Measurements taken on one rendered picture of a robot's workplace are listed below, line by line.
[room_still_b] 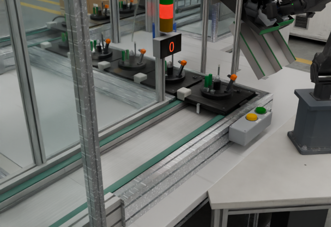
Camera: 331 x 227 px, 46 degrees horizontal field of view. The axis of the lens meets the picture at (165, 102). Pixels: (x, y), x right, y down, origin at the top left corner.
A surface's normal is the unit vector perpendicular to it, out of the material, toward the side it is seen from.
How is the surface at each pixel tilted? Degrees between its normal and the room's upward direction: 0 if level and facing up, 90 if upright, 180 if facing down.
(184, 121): 0
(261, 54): 45
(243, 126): 0
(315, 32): 90
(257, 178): 0
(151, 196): 90
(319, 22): 90
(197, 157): 90
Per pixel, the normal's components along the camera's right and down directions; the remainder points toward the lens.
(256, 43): 0.45, -0.39
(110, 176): 0.00, -0.90
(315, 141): 0.08, 0.44
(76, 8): 0.77, 0.29
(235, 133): -0.65, 0.34
